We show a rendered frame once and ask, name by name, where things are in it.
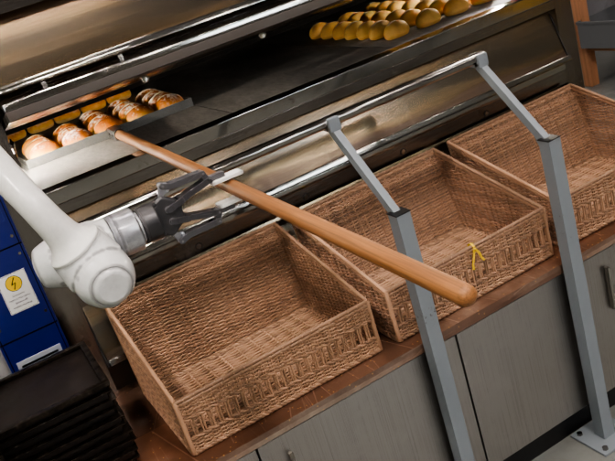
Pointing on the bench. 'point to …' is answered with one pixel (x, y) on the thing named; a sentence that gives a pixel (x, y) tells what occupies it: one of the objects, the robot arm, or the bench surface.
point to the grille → (39, 356)
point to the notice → (17, 292)
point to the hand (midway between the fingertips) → (230, 187)
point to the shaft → (325, 230)
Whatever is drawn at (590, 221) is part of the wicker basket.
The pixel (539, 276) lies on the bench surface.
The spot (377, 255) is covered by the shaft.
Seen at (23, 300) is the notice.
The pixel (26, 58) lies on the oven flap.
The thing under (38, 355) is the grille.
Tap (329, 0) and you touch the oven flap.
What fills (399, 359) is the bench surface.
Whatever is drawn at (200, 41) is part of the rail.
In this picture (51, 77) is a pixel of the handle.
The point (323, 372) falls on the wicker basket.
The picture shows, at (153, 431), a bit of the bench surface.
